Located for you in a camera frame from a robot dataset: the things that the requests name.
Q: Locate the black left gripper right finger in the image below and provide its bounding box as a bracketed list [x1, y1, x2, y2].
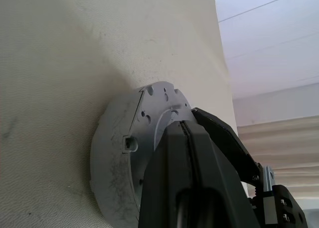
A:
[185, 122, 260, 228]

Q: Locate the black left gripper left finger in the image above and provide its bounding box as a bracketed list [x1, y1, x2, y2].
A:
[138, 120, 200, 228]

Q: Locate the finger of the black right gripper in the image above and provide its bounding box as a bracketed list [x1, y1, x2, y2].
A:
[191, 108, 263, 187]

